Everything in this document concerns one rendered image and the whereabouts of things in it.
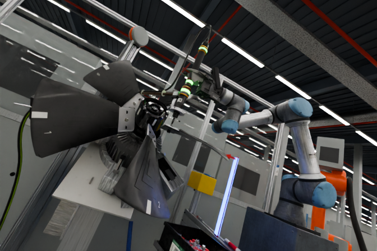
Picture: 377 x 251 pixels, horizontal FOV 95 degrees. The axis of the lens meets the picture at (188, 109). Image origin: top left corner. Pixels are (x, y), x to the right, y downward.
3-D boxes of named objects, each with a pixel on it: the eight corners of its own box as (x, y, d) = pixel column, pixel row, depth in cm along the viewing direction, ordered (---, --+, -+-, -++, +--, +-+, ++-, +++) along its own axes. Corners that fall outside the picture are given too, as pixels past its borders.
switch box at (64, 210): (55, 219, 85) (79, 174, 92) (74, 224, 87) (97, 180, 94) (42, 232, 71) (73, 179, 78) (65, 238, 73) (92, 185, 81)
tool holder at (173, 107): (162, 107, 76) (171, 88, 79) (171, 115, 81) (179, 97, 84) (178, 109, 70) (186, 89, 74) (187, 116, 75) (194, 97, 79)
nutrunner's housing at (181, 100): (168, 115, 74) (202, 36, 89) (173, 119, 77) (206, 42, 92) (175, 116, 72) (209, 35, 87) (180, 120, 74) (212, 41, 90)
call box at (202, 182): (185, 186, 107) (191, 170, 110) (200, 192, 109) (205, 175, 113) (196, 193, 92) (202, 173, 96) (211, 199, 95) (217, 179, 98)
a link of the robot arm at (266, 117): (274, 107, 116) (208, 119, 101) (287, 102, 105) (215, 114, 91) (280, 124, 113) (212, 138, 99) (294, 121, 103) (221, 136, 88)
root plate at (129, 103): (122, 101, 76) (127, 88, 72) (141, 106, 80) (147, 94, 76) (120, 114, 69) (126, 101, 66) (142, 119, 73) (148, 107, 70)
